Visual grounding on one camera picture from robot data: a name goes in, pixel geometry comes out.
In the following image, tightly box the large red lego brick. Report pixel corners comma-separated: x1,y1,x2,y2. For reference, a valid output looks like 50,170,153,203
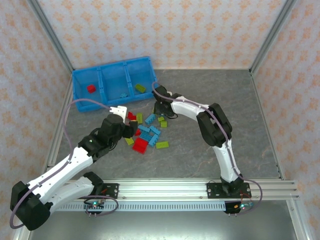
131,143,148,155
133,137,149,150

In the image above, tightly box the blue three-compartment plastic bin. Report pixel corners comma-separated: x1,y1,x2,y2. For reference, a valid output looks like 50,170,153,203
71,56,158,113

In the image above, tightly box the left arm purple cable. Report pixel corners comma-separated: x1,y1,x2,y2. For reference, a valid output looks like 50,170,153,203
9,98,121,230

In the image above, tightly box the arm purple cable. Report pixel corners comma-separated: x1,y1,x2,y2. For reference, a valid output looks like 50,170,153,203
151,81,263,216
9,98,121,230

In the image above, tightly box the thin aluminium table rail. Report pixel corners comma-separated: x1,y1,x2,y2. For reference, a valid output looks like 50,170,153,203
152,66,252,71

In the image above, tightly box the aluminium table side rail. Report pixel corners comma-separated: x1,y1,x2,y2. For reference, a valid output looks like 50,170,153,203
249,71,286,181
42,71,76,176

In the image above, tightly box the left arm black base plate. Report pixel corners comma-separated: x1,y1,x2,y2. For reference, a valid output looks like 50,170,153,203
101,183,120,200

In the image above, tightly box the horizontal aluminium base rail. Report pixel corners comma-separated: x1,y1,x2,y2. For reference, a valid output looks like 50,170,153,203
62,178,300,201

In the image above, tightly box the white slotted cable duct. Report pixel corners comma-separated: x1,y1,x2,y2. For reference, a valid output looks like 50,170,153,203
59,201,227,212

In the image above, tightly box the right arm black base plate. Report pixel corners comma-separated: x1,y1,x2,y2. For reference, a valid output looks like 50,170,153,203
206,182,251,200

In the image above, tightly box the aluminium frame post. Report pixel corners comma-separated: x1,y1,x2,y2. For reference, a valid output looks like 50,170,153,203
26,0,75,71
249,0,299,77

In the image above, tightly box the black board bracket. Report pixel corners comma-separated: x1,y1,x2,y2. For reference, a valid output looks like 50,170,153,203
224,201,253,216

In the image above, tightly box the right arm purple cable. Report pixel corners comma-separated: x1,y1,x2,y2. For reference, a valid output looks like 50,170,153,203
151,81,263,216

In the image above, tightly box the aluminium rail with screws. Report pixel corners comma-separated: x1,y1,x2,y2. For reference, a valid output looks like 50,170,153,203
286,199,314,240

